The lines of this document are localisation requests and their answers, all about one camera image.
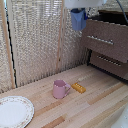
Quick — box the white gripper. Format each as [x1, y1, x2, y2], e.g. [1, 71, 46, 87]
[63, 0, 108, 10]

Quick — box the blue ceramic mug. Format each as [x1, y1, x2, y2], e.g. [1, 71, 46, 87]
[70, 7, 88, 32]

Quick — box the silver drawer handle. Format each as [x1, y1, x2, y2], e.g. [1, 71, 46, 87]
[96, 54, 122, 68]
[87, 34, 115, 46]

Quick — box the dark brown drawer cabinet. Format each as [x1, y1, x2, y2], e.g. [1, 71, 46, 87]
[85, 9, 128, 83]

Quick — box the bamboo blind screen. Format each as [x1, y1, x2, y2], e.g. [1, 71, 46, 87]
[6, 0, 63, 88]
[0, 9, 12, 94]
[63, 0, 101, 71]

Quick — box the orange bar with white stripes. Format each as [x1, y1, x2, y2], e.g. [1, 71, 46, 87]
[71, 82, 87, 94]

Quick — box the pink ceramic mug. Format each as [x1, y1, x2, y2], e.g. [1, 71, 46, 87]
[52, 79, 72, 100]

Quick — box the white floral rimmed plate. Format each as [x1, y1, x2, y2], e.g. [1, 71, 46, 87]
[0, 95, 35, 128]

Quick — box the wooden screen post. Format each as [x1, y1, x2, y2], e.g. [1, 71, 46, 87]
[0, 0, 16, 91]
[57, 0, 67, 71]

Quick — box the black cable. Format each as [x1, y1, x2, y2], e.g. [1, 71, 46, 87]
[116, 0, 128, 25]

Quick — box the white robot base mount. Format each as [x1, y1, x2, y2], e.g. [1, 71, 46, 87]
[111, 105, 128, 128]

